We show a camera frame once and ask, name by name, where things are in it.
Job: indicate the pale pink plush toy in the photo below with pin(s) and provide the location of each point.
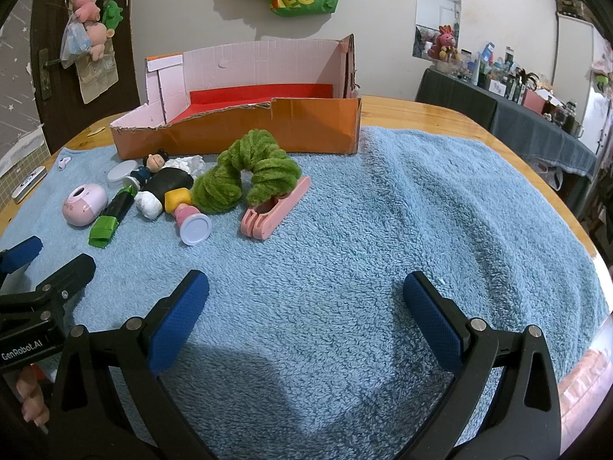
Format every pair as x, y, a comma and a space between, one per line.
96, 38

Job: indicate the pink round device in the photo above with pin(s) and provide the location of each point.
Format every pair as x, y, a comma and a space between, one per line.
88, 203

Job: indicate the green and black tube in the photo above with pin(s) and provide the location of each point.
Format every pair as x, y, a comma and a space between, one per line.
112, 213

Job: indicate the orange cardboard box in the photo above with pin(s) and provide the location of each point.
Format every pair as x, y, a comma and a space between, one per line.
287, 124

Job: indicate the beige paper tag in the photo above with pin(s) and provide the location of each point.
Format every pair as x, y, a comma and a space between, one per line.
96, 132

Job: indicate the blond pink-dress figurine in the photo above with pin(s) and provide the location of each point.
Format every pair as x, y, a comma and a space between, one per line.
196, 230

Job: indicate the wall mirror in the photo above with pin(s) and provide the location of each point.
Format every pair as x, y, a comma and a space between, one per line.
438, 9

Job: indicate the clear plastic bag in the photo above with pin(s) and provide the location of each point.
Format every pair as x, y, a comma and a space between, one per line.
72, 45

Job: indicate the blue terry towel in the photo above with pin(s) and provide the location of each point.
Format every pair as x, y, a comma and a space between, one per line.
359, 230

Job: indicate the white remote control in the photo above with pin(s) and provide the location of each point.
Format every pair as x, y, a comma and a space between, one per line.
28, 184

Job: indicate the small white earbud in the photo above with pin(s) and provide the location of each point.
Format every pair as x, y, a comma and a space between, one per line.
64, 163

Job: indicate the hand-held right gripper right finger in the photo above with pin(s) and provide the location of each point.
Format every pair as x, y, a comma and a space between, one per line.
431, 321

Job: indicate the white round lid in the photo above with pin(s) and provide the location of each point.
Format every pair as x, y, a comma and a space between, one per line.
118, 175

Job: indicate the person's left hand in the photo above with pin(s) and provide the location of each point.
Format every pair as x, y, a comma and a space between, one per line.
32, 395

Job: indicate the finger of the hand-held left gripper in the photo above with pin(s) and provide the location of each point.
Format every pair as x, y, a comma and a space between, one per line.
21, 253
72, 275

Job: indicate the group of bottles and jars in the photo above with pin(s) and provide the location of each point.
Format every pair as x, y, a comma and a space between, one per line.
507, 72

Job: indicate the green plush toy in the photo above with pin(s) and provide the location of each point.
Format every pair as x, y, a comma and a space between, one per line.
112, 14

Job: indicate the side table with dark cloth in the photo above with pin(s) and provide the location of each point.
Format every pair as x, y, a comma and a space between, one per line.
479, 100

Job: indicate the pink bunny plush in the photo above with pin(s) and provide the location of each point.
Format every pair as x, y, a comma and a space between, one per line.
443, 43

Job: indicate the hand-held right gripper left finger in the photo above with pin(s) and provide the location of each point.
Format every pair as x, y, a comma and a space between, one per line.
177, 321

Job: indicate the black and white toy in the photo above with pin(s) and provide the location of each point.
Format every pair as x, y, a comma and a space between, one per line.
167, 179

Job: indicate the green fuzzy scrunchie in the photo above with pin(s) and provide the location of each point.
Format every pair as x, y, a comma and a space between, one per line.
275, 172
218, 189

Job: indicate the pink plastic clip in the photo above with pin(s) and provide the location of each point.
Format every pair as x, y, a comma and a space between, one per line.
268, 220

